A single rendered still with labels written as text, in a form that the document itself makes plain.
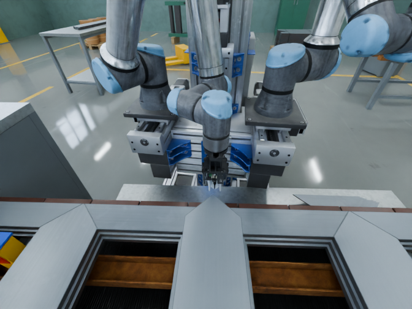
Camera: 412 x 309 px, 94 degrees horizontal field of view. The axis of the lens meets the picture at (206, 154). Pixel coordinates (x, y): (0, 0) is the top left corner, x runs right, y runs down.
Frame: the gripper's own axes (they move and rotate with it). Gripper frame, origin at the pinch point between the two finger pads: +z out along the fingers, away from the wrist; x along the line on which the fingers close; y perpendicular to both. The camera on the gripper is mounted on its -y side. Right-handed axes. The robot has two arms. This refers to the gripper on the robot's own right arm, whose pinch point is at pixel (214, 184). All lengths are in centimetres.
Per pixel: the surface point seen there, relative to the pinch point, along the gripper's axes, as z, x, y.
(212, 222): 0.7, -0.6, 14.7
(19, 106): -18, -83, -25
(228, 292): 0.8, 3.5, 32.7
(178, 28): 44, -127, -725
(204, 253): 0.8, -2.6, 24.1
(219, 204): 0.8, 1.8, 8.0
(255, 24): 61, 170, -941
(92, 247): 2.5, -35.5, 22.9
